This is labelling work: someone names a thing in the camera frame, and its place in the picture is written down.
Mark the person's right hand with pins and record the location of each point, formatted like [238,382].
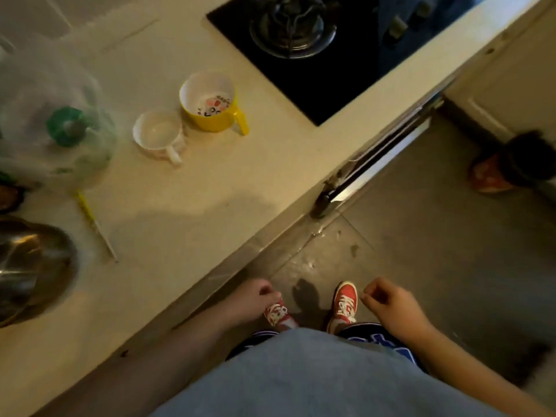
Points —
[397,314]

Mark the person's left hand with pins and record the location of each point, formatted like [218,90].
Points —
[245,301]

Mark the person's left thumb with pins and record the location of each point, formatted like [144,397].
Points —
[271,300]

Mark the person's right thumb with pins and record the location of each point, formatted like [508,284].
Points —
[369,303]

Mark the person's left forearm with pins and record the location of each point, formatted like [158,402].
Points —
[143,369]

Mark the person's right forearm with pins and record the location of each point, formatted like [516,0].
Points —
[473,377]

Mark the person's left red sneaker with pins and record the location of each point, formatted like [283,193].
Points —
[278,316]

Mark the person's red sneaker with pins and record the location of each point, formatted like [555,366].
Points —
[344,304]
[278,316]

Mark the person's right red sneaker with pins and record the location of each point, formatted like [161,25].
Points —
[344,304]

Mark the dark shorts with blue print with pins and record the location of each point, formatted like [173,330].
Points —
[378,336]

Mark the grey shirt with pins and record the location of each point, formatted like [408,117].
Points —
[312,377]

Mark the yellow mug with cartoon print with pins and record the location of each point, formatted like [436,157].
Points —
[213,117]

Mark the yellow and white stick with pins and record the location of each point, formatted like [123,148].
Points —
[93,221]

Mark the white mug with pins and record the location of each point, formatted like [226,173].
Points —
[157,136]

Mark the black glass gas cooktop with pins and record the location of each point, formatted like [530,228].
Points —
[343,78]

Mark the stainless steel bowl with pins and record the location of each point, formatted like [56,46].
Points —
[30,264]

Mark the cream cabinet door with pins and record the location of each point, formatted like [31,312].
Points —
[508,73]

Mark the large clear plastic bottle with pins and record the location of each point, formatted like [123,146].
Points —
[39,164]

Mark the green bottle cap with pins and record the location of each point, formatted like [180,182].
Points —
[65,125]

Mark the round metal stove burner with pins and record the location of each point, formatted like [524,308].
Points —
[293,30]

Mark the stove control knob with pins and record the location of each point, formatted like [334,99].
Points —
[398,26]
[423,9]

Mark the dark brown container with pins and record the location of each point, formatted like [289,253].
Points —
[8,197]

